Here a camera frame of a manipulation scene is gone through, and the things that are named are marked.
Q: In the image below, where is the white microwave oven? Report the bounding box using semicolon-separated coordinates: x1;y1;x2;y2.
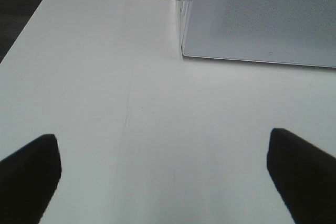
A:
179;0;193;54

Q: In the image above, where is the white microwave door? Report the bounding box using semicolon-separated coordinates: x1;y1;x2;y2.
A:
183;0;335;68

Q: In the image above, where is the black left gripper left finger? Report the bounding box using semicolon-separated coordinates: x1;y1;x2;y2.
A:
1;134;62;223

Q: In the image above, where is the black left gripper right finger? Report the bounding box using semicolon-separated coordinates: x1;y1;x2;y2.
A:
267;128;335;223

